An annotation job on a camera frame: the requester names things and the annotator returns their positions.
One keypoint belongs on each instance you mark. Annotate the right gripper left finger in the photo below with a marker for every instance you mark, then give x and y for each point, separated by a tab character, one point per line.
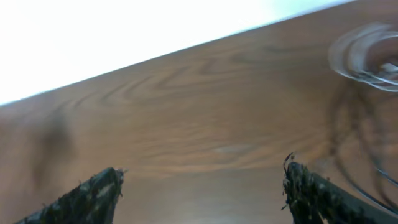
92	202

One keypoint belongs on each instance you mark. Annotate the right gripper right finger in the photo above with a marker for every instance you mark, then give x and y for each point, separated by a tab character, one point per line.
314	199

